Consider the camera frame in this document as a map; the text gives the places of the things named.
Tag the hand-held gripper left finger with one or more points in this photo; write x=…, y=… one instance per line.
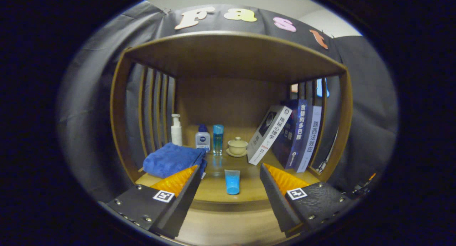
x=178, y=207

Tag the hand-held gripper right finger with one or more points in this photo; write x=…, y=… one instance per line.
x=276, y=203

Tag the blue cosmetic tube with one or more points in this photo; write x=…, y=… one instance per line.
x=232, y=183

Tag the wooden drawer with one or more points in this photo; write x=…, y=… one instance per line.
x=231, y=228

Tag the wooden countertop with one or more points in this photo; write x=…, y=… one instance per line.
x=217, y=189

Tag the wooden cabinet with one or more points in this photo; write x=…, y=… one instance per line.
x=228, y=57

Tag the folded blue towel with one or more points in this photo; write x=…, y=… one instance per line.
x=169, y=160

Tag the white book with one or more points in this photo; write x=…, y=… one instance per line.
x=270, y=135

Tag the beige lidded teacup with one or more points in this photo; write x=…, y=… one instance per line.
x=237, y=147

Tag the white bottle with blue cap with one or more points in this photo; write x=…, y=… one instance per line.
x=202, y=141

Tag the dark blue book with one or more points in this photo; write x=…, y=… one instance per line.
x=298, y=135

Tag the white pump bottle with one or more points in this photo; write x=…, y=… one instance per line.
x=176, y=134

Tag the light purple book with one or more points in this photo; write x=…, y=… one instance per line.
x=311, y=139

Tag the clear blue bottle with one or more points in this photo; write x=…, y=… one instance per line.
x=218, y=141

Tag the black tool with orange tip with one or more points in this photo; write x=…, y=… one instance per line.
x=361, y=189

